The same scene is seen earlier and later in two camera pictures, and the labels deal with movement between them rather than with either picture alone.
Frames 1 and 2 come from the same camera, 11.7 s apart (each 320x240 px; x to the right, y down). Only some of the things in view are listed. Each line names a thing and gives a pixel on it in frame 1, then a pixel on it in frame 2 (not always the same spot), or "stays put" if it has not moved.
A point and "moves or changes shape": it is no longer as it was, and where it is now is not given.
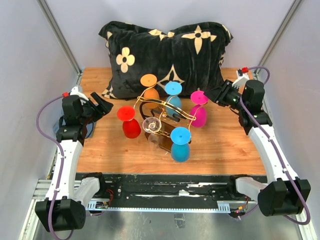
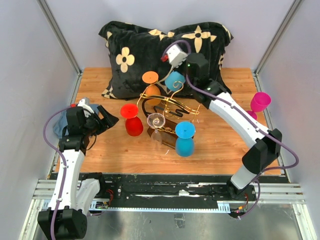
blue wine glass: (173, 89) to (174, 81)
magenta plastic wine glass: (198, 113) moves or changes shape
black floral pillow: (191, 55) stays put
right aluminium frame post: (285, 23) stays put
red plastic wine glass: (131, 127) moves or changes shape
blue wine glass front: (180, 137) moves or changes shape
